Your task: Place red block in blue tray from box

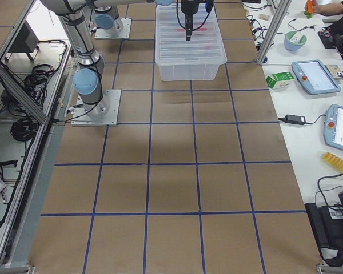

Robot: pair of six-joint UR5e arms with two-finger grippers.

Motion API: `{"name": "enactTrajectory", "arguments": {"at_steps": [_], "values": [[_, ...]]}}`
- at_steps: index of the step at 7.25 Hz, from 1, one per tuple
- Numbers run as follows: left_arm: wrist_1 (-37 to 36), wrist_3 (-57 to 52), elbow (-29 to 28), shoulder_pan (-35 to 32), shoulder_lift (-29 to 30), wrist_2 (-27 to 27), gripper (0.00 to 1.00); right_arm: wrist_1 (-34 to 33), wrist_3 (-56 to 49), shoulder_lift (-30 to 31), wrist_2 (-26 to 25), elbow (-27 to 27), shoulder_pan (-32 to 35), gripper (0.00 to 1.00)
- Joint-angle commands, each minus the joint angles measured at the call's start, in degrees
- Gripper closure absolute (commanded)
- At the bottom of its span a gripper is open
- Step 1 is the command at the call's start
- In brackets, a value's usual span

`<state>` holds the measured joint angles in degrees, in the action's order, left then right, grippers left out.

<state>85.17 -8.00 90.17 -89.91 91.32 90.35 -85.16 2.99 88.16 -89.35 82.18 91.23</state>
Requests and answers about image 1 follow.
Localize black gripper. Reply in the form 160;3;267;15
181;0;200;40

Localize clear plastic box lid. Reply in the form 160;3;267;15
155;3;228;66

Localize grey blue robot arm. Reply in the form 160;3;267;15
41;1;142;114
94;6;123;34

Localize clear plastic storage box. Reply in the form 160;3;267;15
158;64;220;81

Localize green white carton box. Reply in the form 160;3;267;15
266;71;294;90

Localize person's hand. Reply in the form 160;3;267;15
312;0;326;15

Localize light blue green bowl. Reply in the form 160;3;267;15
284;31;307;51

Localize orange green toy carrot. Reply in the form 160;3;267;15
304;0;314;19

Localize upper blue teach pendant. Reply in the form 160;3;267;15
291;59;341;95

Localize blue teach pendant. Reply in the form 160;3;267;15
291;59;341;95
324;104;343;150

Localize black power adapter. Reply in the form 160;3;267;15
285;114;306;125

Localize small wooden picture card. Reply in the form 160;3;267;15
325;64;343;80

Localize lower blue teach pendant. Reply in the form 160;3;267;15
324;104;343;150

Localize yellow corrugated toy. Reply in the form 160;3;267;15
322;152;343;173

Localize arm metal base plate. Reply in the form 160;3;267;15
95;16;132;40
70;89;121;126

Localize aluminium frame post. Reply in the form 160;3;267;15
256;0;292;65

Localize black circuit board with wires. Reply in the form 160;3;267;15
317;30;343;56

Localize grey box under frame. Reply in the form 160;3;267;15
8;21;39;61

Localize aluminium frame rail left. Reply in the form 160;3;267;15
0;60;48;124

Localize coiled black cables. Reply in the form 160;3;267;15
10;64;58;142

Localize black device with cables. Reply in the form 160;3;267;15
305;191;343;267

